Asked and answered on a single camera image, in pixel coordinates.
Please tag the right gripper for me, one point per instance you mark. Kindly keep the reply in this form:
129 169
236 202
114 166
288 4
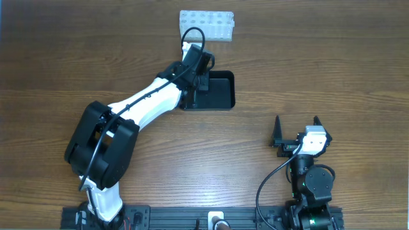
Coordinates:
286 147

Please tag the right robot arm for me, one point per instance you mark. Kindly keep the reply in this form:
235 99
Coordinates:
314 183

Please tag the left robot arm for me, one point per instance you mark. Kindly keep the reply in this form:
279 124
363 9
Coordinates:
150 102

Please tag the black tray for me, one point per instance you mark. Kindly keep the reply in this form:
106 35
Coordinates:
220 96

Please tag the white test tube rack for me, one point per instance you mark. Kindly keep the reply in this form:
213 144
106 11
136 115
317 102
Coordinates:
220 32

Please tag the mounting rail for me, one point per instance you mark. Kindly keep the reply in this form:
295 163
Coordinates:
179 218

